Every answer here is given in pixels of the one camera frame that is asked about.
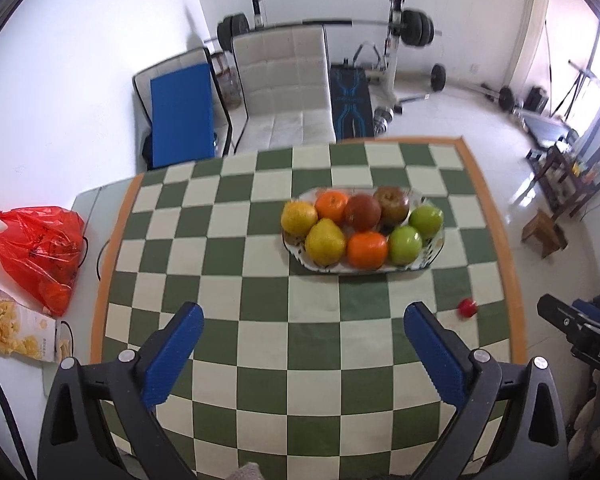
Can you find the chrome dumbbell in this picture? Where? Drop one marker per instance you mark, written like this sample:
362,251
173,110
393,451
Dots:
383,119

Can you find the long barbell with small plates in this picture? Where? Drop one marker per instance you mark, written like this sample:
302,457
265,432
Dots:
437,77

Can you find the small red apple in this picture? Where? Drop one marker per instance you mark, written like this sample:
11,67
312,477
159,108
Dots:
467,307

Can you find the chair with blue cushion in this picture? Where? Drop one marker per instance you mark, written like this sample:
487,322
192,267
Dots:
180,115

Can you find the dark red apple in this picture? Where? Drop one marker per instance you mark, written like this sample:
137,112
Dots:
362,212

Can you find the person's dark fleece clothing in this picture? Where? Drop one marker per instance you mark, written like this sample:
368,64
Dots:
245,472

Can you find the white padded chair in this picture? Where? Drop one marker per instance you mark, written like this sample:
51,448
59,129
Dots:
280,70

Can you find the dark round bag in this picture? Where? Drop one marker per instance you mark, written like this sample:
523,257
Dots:
147,147

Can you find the green apple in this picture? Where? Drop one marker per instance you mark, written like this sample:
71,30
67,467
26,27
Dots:
426,221
405,245

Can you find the white barbell rack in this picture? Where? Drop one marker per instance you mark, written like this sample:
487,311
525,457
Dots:
390,62

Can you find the small wooden stool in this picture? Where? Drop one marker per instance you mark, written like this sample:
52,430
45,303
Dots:
542,230

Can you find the black blue weight bench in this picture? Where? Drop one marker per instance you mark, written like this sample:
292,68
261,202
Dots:
350,100

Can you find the yellow snack box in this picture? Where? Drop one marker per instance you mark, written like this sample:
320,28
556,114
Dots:
10,325

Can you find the orange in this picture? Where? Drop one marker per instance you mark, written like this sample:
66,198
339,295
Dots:
367,250
334,206

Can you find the round yellow pear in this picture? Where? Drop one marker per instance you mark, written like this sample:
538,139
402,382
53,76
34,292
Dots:
299,217

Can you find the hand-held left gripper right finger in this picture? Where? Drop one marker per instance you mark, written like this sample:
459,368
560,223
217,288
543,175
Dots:
437,355

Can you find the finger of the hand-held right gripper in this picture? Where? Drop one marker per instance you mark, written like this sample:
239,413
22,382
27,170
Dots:
587,306
560,315

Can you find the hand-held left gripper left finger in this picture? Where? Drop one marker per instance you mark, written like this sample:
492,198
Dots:
172,355

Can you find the black tripod stand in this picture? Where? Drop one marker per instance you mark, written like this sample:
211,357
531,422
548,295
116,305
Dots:
577,85

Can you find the short metal bar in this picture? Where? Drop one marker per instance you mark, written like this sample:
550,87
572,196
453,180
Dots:
410,100

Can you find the brownish red apple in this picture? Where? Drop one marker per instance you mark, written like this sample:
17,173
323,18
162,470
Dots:
391,205

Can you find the green white checkered tablecloth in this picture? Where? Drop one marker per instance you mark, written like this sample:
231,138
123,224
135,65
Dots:
260,320

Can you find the clear plastic bottle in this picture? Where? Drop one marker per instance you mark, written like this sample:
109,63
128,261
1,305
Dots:
227,82

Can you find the red plastic bag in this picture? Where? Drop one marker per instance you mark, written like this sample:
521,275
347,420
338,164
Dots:
35,245

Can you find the black speaker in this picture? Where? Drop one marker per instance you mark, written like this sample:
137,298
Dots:
536,100

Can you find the barbell with black plates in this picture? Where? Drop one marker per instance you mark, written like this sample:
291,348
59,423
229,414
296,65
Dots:
417,27

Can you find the oval floral plate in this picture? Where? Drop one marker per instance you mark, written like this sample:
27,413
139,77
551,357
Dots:
428,255

